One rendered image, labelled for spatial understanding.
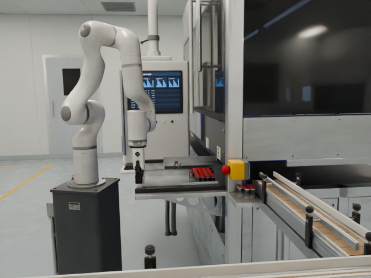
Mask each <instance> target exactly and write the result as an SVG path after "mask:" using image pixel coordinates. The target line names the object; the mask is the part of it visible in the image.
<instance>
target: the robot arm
mask: <svg viewBox="0 0 371 278"><path fill-rule="evenodd" d="M79 41H80V44H81V46H82V50H83V53H84V63H83V67H82V72H81V76H80V78H79V81H78V83H77V84H76V86H75V87H74V89H73V90H72V91H71V93H70V94H69V95H68V96H67V98H66V99H65V101H64V103H63V105H62V107H61V111H60V113H61V118H62V120H63V121H64V122H65V123H66V124H69V125H83V126H82V127H81V129H80V130H79V131H78V132H77V133H76V134H75V135H74V136H73V138H72V156H73V173H74V174H73V175H72V180H71V181H69V182H68V183H67V186H68V187H69V188H73V189H89V188H95V187H98V186H101V185H104V184H105V183H106V180H105V179H104V178H100V177H99V175H98V154H97V134H98V132H99V130H100V128H101V126H102V124H103V122H104V119H105V110H104V106H103V105H102V104H101V103H100V102H98V101H96V100H89V98H90V97H91V96H92V95H93V94H94V93H95V92H96V91H97V89H98V88H99V86H100V84H101V81H102V79H103V75H104V71H105V62H104V60H103V58H102V56H101V54H100V47H101V46H106V47H112V48H115V49H118V50H119V51H120V60H121V71H122V77H123V87H124V93H125V96H126V97H127V98H129V99H131V100H133V101H134V102H135V103H136V104H137V105H138V107H139V109H140V110H129V111H127V116H128V145H129V147H130V148H132V161H133V168H134V170H135V184H142V169H143V170H144V169H145V152H144V147H146V145H147V133H148V132H152V131H153V130H154V129H155V127H156V112H155V106H154V104H153V102H152V100H151V98H150V97H149V96H148V95H147V93H146V92H145V90H144V83H143V75H142V61H141V49H140V42H139V39H138V37H137V35H136V34H135V33H134V32H132V31H131V30H129V29H126V28H121V27H118V26H113V25H109V24H106V23H101V22H97V21H93V20H92V21H87V22H85V23H84V24H83V25H82V26H81V28H80V30H79Z"/></svg>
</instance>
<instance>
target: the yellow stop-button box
mask: <svg viewBox="0 0 371 278"><path fill-rule="evenodd" d="M227 162H228V168H229V173H228V177H229V178H230V179H231V180H249V162H248V161H246V160H245V159H229V160H228V161H227Z"/></svg>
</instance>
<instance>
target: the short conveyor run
mask: <svg viewBox="0 0 371 278"><path fill-rule="evenodd" d="M273 176H274V177H276V178H277V179H275V180H272V179H270V178H269V177H267V174H263V173H262V172H260V173H259V177H261V178H262V179H263V180H253V181H252V185H253V187H255V191H256V196H257V197H258V198H259V199H260V200H261V201H262V203H263V206H262V207H259V208H260V209H261V210H262V211H263V212H264V213H265V214H266V215H267V216H268V217H269V218H270V219H271V220H272V221H273V222H274V223H275V224H276V226H277V227H278V228H279V229H280V230H281V231H282V232H283V233H284V234H285V235H286V236H287V237H288V238H289V239H290V240H291V241H292V242H293V244H294V245H295V246H296V247H297V248H298V249H299V250H300V251H301V252H302V253H303V254H304V255H305V256H306V257H307V258H308V259H313V258H330V257H339V256H356V255H363V252H364V243H368V240H366V238H365V234H366V233H367V232H371V231H369V230H367V229H366V228H364V227H362V226H361V225H360V220H361V214H360V213H358V211H359V210H361V205H360V204H353V206H352V208H353V209H354V210H355V211H352V217H347V216H345V215H343V214H342V213H340V212H339V211H337V210H335V209H334V208H332V207H331V206H329V205H328V204H326V203H324V202H323V201H321V200H320V199H318V198H316V197H315V196H313V195H311V194H310V193H308V192H307V191H305V190H304V189H302V188H301V187H300V181H301V180H300V179H299V177H301V173H295V176H296V177H297V178H296V182H291V181H290V180H288V179H286V178H285V177H283V176H281V175H280V174H278V173H277V172H273Z"/></svg>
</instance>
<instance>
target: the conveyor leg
mask: <svg viewBox="0 0 371 278"><path fill-rule="evenodd" d="M289 249H290V239H289V238H288V237H287V236H286V235H285V234H284V233H283V232H282V231H281V230H280V229H279V228H278V227H277V233H276V255H275V260H276V261H280V260H289Z"/></svg>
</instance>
